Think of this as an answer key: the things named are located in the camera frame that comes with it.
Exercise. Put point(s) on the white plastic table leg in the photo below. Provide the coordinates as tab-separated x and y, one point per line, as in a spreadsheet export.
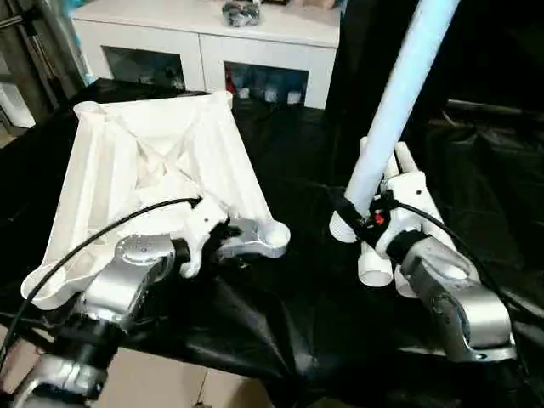
406	285
433	217
376	272
395	106

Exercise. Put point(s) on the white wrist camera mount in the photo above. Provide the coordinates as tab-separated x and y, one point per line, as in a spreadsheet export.
204	225
408	191

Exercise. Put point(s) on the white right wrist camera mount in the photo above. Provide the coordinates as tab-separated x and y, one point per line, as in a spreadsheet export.
408	191

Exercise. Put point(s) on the small white cup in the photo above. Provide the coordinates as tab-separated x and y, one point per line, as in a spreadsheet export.
294	97
244	93
272	95

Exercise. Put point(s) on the white storage box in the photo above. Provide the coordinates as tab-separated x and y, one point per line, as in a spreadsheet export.
15	106

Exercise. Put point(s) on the grey metal rack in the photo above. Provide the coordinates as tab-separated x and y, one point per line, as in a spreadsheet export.
38	51

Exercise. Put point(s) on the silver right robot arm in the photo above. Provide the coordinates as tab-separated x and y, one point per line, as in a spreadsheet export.
459	297

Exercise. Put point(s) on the red item in cabinet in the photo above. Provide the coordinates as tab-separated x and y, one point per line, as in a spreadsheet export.
229	81

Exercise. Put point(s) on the black mat cover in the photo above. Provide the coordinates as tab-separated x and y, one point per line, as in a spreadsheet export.
297	178

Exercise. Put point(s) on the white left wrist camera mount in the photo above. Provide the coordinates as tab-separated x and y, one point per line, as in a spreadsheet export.
204	225

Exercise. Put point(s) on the long black pole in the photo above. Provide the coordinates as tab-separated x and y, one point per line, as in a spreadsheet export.
497	111

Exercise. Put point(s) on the grey item on cabinet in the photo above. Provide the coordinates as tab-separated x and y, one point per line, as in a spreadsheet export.
240	13

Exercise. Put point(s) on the white plastic table top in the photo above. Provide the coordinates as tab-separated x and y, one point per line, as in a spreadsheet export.
127	161

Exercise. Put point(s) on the white cabinet with glass doors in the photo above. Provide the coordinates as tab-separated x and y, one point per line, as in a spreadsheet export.
204	47

